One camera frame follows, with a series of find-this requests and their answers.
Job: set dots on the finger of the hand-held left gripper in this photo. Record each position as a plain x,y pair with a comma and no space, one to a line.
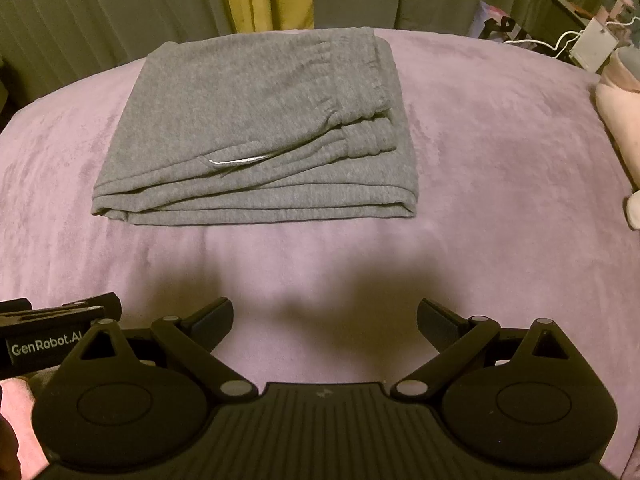
107,306

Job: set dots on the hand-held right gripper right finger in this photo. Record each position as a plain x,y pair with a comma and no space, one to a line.
439,319

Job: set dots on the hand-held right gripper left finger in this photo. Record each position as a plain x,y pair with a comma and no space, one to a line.
214,316

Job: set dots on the grey pants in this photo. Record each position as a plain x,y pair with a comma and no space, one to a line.
260,125

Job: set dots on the person's left forearm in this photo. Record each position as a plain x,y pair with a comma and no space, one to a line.
17,410

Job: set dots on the pink plush blanket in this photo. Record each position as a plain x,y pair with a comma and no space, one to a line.
475,200

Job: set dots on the dark printed bag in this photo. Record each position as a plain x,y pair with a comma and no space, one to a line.
505,22

